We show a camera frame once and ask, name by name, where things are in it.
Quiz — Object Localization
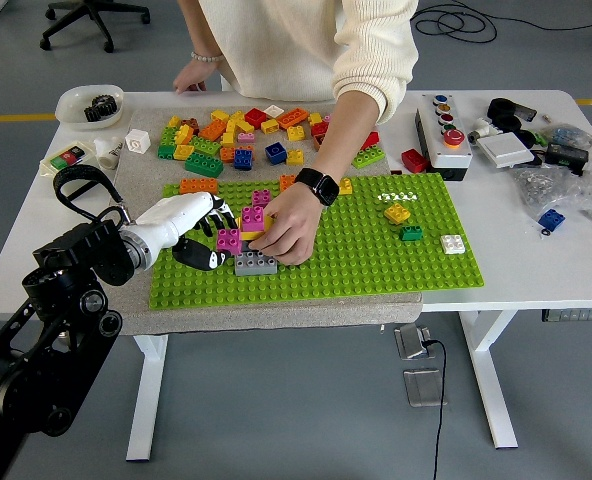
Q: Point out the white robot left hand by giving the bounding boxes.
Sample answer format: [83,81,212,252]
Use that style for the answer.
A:
[134,192,239,273]

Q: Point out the person's left hand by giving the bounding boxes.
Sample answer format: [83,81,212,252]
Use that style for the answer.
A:
[249,181,326,267]

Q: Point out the person's right hand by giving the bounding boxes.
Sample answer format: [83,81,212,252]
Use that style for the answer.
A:
[172,60,210,95]

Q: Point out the yellow arch brick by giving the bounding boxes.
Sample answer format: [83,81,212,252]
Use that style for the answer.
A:
[235,214,279,242]

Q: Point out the grey two-by-four brick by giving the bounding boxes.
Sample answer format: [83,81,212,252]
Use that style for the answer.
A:
[233,249,279,277]

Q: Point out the green studded baseplate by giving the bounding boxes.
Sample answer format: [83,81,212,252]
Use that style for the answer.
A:
[148,171,486,311]

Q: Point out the black wristwatch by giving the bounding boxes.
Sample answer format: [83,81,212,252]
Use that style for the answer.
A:
[293,167,341,207]

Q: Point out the dark green two-by-four brick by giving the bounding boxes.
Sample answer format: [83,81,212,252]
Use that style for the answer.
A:
[183,151,226,177]

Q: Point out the long yellow brick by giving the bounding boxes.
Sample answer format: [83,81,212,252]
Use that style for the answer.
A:
[220,118,240,148]

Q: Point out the lime two-by-four brick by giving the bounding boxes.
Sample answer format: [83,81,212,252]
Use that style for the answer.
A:
[350,148,387,170]
[189,135,223,157]

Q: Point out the red two-by-two brick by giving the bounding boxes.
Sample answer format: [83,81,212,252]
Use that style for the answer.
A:
[244,107,269,130]

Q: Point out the blue hollow brick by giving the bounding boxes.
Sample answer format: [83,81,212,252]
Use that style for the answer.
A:
[264,141,290,166]

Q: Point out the white cube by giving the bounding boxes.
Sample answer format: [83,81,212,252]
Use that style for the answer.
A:
[124,127,153,155]

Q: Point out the white tube fitting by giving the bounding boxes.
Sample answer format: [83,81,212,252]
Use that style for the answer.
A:
[92,136,126,172]

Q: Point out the person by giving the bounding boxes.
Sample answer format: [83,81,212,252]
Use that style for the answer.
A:
[195,0,421,126]

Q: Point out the black office chair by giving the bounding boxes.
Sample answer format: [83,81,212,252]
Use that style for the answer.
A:
[39,0,152,54]

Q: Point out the white bowl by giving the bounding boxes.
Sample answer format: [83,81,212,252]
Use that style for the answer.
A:
[55,84,126,133]

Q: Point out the white two-by-two brick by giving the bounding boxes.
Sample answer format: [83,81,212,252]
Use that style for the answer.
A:
[439,233,467,256]

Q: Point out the metal floor socket box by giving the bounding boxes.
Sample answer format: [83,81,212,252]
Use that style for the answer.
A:
[394,323,434,361]

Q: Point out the push-button control box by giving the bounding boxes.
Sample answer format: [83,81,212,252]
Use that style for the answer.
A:
[414,92,474,182]

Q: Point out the metal floor plate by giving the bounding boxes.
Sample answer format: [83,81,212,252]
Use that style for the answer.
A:
[402,368,448,408]

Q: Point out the white plug fitting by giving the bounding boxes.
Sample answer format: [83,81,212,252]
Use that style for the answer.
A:
[466,116,503,147]

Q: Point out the white table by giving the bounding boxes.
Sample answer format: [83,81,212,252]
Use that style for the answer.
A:
[0,89,592,464]

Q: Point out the clear bags of screws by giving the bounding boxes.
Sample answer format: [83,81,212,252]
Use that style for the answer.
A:
[510,160,592,227]

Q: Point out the black adapter box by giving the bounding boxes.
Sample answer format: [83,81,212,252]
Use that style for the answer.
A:
[544,142,590,177]

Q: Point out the table height control panel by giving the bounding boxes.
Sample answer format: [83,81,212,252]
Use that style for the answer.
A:
[541,307,592,323]

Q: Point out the white red-green switch box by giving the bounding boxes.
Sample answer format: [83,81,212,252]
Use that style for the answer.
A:
[39,139,100,187]

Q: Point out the black power cable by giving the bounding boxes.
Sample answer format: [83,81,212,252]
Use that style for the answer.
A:
[420,339,450,480]

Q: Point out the white flat switch plate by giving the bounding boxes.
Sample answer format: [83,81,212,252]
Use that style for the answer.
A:
[475,130,536,171]

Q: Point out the black floor cables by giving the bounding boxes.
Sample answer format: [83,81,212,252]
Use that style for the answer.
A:
[410,0,592,44]

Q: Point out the clear bag with blue cable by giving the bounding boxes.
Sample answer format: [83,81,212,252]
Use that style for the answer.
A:
[538,123,592,152]

